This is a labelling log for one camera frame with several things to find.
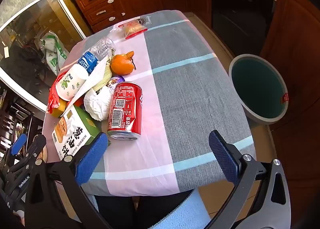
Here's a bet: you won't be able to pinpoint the purple wrapper with dog print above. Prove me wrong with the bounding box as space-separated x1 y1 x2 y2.
107 75 126 88

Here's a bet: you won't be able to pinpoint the glass sliding door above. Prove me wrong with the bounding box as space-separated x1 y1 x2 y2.
0 0 87 112

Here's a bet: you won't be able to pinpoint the dark wooden chair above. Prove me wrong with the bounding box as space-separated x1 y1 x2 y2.
0 87 44 164

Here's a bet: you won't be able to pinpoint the white tissue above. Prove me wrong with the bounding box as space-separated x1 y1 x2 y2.
84 86 116 121

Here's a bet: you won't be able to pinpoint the dried corn husk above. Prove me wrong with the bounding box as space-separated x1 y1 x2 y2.
92 48 117 92

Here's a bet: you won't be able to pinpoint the clear bottle with blue label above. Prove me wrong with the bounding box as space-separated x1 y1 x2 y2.
78 37 116 73

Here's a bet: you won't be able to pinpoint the black built-in oven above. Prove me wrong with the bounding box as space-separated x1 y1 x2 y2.
211 0 279 56

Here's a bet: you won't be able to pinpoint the green biscuit box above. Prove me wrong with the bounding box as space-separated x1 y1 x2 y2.
52 105 102 161

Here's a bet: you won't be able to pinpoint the light blue fleece garment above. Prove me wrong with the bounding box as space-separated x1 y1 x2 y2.
150 189 213 229

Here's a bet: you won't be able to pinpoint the yellow fruit peel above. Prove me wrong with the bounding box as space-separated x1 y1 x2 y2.
52 98 68 118

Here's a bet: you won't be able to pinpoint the tall wooden cabinet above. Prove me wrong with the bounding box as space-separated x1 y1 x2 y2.
259 0 320 194

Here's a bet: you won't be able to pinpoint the person's legs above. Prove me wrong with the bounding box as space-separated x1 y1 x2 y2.
94 189 198 229

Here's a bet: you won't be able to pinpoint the checked pink and grey tablecloth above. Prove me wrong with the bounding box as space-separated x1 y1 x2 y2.
42 10 256 197

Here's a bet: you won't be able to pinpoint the red soda can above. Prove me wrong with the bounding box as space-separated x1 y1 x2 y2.
107 81 143 141

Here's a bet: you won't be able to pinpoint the white paper napkin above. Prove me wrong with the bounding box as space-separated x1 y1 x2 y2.
65 57 108 110

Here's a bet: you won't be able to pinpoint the green and white plastic bag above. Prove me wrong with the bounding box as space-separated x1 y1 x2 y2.
40 32 70 76

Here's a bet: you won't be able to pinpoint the clear snack packet, red strip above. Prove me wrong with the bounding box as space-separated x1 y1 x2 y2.
110 20 148 40

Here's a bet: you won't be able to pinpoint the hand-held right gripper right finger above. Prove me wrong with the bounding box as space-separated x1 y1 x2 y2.
208 130 293 229

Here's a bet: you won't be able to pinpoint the red plastic wrapper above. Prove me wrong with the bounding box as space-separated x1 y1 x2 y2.
47 79 62 117

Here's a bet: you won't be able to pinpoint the orange peel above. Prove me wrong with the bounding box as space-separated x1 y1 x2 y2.
111 51 137 75

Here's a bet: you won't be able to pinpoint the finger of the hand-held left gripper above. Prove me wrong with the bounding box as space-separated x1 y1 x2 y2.
0 133 28 167
10 134 47 170

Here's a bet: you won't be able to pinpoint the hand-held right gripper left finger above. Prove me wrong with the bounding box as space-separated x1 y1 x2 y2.
24 132 113 229

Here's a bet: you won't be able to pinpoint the grey trash bin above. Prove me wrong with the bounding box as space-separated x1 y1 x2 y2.
228 54 289 125

